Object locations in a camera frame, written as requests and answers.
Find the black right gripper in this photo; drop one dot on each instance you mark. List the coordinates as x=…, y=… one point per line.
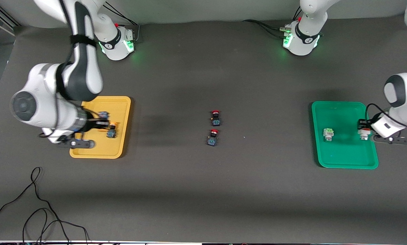
x=93, y=124

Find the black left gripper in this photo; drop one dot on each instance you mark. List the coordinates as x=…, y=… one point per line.
x=365, y=122

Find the yellow push button switch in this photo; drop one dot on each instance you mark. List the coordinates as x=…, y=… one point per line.
x=111, y=133
x=103, y=114

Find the orange button white switch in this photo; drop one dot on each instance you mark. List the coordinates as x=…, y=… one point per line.
x=363, y=134

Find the green button white switch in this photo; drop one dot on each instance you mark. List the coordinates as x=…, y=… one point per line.
x=328, y=133

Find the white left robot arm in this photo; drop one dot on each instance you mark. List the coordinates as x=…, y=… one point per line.
x=404, y=102

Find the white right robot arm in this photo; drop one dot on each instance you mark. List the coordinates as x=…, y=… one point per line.
x=80, y=68

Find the yellow plastic tray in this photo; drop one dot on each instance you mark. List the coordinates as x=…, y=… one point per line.
x=118, y=105

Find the green plastic tray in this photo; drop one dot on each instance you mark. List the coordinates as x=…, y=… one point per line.
x=343, y=153

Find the dark grey table cover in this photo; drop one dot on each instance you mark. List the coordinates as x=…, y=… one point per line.
x=203, y=190

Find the red push button switch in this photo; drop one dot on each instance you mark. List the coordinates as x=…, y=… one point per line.
x=212, y=141
x=216, y=121

